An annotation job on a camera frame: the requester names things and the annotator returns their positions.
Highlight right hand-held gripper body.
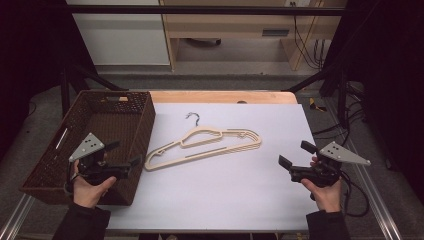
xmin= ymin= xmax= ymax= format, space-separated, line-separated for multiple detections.
xmin=289 ymin=141 xmax=372 ymax=188

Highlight person's left hand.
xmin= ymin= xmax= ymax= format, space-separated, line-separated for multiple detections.
xmin=71 ymin=159 xmax=118 ymax=209

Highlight white cabinet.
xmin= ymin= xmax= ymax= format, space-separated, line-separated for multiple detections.
xmin=65 ymin=0 xmax=171 ymax=66

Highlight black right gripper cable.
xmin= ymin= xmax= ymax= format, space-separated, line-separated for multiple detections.
xmin=339 ymin=170 xmax=370 ymax=218

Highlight wooden table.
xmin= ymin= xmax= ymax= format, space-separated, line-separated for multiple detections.
xmin=149 ymin=90 xmax=298 ymax=105

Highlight black floor cables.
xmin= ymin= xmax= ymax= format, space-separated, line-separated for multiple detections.
xmin=311 ymin=83 xmax=368 ymax=148

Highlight black hanging cables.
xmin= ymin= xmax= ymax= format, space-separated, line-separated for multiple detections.
xmin=289 ymin=1 xmax=326 ymax=71

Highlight white table sheet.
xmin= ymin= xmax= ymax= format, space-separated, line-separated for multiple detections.
xmin=106 ymin=102 xmax=321 ymax=232

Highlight person's right hand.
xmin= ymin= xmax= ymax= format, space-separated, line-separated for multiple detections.
xmin=300 ymin=156 xmax=344 ymax=213

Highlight aluminium rail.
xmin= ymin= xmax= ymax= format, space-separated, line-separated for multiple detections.
xmin=0 ymin=194 xmax=36 ymax=240
xmin=324 ymin=99 xmax=403 ymax=240

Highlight black curtain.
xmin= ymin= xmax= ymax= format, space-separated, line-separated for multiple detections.
xmin=319 ymin=0 xmax=424 ymax=204
xmin=0 ymin=0 xmax=98 ymax=161

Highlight black metal stand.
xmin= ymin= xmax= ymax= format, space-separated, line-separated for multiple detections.
xmin=59 ymin=64 xmax=129 ymax=118
xmin=286 ymin=63 xmax=351 ymax=129

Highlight yellow and black tool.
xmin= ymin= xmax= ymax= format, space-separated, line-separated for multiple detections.
xmin=308 ymin=97 xmax=328 ymax=113

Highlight brown woven plastic basket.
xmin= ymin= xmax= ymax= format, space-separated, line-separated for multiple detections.
xmin=18 ymin=89 xmax=157 ymax=207

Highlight light wooden desk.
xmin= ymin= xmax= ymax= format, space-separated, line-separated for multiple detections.
xmin=159 ymin=0 xmax=348 ymax=72

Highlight black horizontal bar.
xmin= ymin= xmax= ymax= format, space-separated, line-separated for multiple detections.
xmin=63 ymin=4 xmax=346 ymax=17

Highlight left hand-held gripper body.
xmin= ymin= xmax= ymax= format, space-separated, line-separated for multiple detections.
xmin=66 ymin=132 xmax=133 ymax=187

